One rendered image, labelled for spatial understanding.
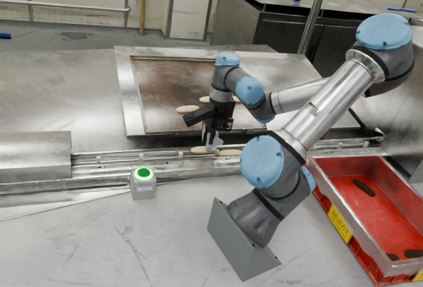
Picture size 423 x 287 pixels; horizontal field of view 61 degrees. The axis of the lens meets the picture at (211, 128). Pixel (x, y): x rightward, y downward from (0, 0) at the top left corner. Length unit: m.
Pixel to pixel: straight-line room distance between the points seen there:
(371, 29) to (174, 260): 0.77
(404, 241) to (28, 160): 1.19
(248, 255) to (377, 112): 1.00
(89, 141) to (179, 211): 0.46
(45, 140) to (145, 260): 0.50
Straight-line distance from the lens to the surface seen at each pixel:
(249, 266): 0.97
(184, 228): 1.09
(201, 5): 4.74
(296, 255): 1.12
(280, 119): 1.57
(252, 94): 1.04
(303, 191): 0.99
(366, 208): 1.40
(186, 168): 1.23
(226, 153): 1.33
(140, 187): 1.12
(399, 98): 1.64
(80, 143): 1.38
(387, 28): 0.96
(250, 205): 0.98
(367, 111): 1.76
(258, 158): 0.85
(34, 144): 1.23
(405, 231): 1.39
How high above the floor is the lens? 1.64
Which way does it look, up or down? 32 degrees down
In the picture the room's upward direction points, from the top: 11 degrees clockwise
